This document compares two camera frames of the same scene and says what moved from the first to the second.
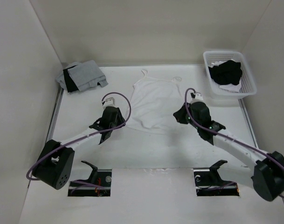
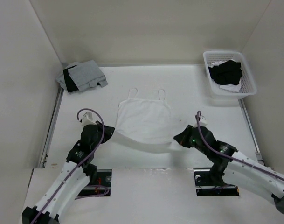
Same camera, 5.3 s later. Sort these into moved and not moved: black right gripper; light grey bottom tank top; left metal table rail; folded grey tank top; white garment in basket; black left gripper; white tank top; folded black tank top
Moved: black left gripper; white tank top; black right gripper
Not moved: white garment in basket; folded grey tank top; left metal table rail; light grey bottom tank top; folded black tank top
